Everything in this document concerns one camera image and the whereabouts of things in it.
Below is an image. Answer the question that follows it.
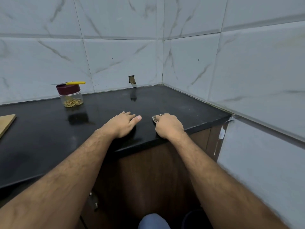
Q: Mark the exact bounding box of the person's right forearm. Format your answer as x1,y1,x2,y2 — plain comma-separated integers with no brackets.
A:
172,133,289,229

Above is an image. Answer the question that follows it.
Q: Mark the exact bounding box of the person's blue clothing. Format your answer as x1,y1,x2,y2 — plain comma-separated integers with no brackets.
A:
138,213,171,229

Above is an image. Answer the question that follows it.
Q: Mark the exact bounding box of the person's right hand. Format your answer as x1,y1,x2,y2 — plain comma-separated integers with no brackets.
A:
154,113,186,141

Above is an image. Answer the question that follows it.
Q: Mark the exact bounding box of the black countertop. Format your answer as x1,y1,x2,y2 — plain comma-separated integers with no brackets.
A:
0,84,232,190

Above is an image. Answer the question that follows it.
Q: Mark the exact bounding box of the brown wooden cabinet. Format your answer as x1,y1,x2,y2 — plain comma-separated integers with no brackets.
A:
0,122,229,229

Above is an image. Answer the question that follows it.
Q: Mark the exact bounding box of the dark round bin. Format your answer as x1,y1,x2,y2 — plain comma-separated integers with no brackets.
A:
181,208,214,229

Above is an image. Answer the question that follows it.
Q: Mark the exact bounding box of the clear jar maroon lid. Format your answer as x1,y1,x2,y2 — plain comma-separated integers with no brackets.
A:
56,83,85,109

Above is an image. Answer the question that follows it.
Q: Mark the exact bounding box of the metal cabinet handle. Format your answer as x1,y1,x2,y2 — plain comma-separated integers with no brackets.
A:
89,190,99,211

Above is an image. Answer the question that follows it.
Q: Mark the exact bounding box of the wooden cutting board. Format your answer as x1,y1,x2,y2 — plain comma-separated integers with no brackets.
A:
0,114,17,139

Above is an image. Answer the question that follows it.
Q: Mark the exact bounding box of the person's left forearm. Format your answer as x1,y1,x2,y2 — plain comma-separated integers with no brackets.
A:
0,129,114,229

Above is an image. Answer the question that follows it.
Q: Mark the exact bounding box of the yellow handled knife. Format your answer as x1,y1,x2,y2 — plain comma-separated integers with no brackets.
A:
50,81,87,87

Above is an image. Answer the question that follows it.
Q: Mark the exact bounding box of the person's left hand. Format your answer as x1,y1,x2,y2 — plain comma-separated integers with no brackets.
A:
99,111,143,140

